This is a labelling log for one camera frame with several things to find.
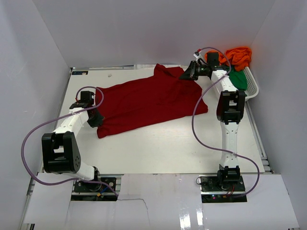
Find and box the orange t shirt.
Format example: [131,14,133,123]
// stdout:
[205,46,252,71]

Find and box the red t shirt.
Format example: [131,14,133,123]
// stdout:
[95,64,208,138]

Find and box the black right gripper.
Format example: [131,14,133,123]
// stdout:
[179,61,209,81]

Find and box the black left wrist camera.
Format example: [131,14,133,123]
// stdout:
[70,91,94,109]

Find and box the green t shirt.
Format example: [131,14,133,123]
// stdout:
[229,66,248,91]

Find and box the black table label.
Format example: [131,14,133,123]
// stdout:
[71,71,88,75]

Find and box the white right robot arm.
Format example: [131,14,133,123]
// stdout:
[179,61,246,191]

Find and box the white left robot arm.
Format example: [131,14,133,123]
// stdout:
[42,108,104,191]

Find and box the white perforated plastic basket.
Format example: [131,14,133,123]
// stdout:
[243,67,259,102]

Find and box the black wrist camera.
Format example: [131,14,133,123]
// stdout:
[207,52,222,71]
[70,91,94,109]

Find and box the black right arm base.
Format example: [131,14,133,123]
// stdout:
[196,175,247,204]

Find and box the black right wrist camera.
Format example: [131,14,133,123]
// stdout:
[207,52,222,71]

